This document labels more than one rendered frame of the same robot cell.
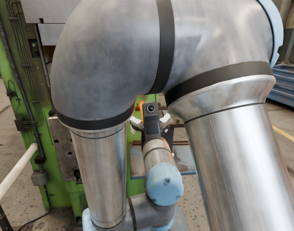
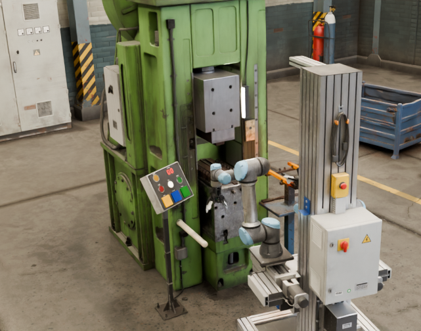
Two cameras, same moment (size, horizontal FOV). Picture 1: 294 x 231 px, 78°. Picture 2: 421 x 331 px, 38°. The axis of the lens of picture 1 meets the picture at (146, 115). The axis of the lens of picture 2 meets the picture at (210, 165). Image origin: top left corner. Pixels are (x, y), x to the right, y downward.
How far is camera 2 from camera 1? 3.96 m
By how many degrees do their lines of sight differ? 19
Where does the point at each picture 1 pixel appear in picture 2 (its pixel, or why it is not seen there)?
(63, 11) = (225, 123)
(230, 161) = not seen: hidden behind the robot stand
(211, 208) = not seen: hidden behind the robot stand
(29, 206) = (157, 293)
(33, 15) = (209, 127)
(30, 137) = (177, 215)
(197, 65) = not seen: hidden behind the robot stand
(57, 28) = (221, 132)
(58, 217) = (194, 292)
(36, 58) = (191, 150)
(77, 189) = (223, 249)
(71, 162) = (222, 223)
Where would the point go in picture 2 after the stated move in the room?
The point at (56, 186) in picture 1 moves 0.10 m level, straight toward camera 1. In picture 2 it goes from (188, 261) to (198, 264)
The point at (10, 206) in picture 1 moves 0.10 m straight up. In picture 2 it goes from (138, 298) to (137, 287)
